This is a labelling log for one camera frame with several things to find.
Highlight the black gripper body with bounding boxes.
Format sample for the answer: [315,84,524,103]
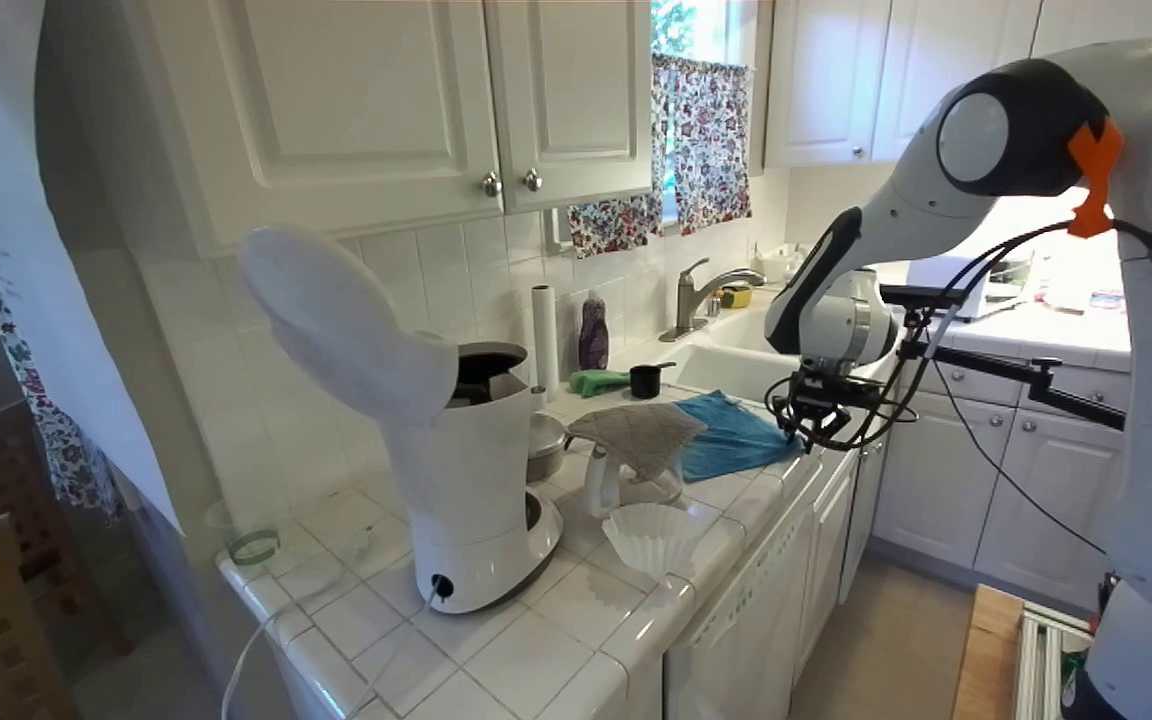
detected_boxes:
[789,370,866,430]

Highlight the blue terry towel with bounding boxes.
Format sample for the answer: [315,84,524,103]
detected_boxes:
[674,387,809,487]

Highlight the purple soap bottle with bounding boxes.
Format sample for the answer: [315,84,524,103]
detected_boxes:
[576,290,612,377]

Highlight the white paper towel roll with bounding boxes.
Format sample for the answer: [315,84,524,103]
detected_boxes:
[524,281,569,400]

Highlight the white kitchen sink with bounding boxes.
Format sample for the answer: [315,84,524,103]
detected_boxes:
[674,336,809,404]

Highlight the black measuring cup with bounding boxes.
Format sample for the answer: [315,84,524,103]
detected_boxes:
[623,358,681,404]

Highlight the metal kitchen faucet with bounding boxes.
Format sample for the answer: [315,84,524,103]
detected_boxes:
[665,256,768,341]

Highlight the green sponge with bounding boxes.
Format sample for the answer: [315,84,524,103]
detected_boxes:
[569,370,635,400]

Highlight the clear glass bowl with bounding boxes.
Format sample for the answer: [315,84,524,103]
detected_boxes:
[582,447,631,524]

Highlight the white base cabinet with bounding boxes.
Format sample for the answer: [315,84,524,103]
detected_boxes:
[659,443,892,720]
[868,358,1137,618]

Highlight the small metal lidded pot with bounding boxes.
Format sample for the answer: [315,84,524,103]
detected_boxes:
[524,414,576,487]

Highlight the white papers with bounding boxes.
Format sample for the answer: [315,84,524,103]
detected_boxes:
[972,238,1132,324]

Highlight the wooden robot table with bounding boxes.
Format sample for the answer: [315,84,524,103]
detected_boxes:
[949,581,1031,720]

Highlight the white coffee maker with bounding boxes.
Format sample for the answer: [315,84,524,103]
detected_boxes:
[237,219,569,622]

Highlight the kitchen window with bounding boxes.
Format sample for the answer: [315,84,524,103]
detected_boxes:
[647,0,758,66]

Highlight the green rubber band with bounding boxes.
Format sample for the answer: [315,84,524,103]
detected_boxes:
[224,524,287,569]

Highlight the white cloth floral trim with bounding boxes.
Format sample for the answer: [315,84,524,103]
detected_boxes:
[0,0,190,537]

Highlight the black stereo camera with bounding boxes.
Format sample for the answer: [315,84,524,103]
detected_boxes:
[875,281,977,312]

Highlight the thin black camera cable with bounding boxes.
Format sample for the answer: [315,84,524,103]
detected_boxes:
[927,365,1120,562]

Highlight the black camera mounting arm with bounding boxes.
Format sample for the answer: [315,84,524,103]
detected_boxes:
[927,341,1130,433]

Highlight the white wall cabinet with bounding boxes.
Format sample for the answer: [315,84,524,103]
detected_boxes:
[121,0,659,262]
[763,0,1050,173]

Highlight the aluminium rail frame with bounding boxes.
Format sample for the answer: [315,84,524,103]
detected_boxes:
[1012,596,1098,720]

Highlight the orange cable clip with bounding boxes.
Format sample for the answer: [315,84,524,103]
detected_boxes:
[1065,120,1130,239]

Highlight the white power cord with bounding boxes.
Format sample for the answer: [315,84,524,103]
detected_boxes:
[218,585,454,720]

